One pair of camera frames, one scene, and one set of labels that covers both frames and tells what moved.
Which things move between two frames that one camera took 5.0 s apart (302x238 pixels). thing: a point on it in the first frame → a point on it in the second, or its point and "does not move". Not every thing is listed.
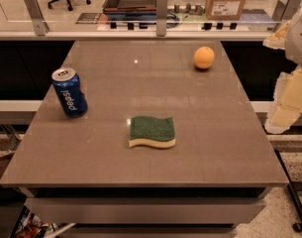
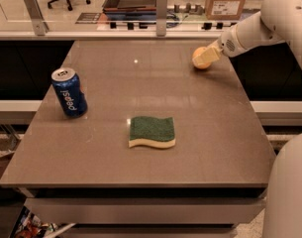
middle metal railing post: [161, 13] does not move
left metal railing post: [40, 24] does not move
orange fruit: [204, 58] does not move
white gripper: [299, 37] → [227, 47]
